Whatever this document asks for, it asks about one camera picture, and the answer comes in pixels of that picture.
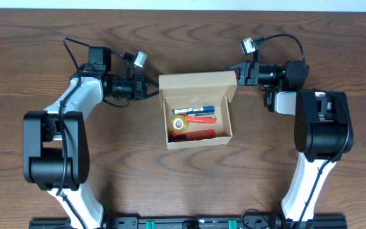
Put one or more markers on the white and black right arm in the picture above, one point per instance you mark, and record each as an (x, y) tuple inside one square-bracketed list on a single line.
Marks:
[(322, 130)]

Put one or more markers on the red utility knife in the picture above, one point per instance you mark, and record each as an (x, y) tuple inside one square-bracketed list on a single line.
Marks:
[(190, 136)]

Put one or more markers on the red and black stapler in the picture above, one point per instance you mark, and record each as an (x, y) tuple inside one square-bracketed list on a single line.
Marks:
[(201, 117)]

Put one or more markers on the black mounting rail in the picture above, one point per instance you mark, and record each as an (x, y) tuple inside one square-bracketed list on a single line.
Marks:
[(252, 220)]

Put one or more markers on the blue whiteboard marker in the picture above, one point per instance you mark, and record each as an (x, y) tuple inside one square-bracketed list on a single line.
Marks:
[(203, 109)]

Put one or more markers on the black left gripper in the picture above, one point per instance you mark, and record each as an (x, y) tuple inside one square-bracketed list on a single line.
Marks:
[(142, 87)]

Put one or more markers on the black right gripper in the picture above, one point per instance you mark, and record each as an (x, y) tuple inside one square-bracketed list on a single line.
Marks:
[(244, 74)]

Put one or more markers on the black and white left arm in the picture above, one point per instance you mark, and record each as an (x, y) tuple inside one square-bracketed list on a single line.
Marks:
[(55, 147)]

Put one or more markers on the cardboard box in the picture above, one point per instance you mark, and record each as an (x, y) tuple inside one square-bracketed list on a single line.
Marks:
[(196, 90)]

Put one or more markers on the yellow tape roll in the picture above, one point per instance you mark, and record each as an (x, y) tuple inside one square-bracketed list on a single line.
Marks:
[(179, 123)]

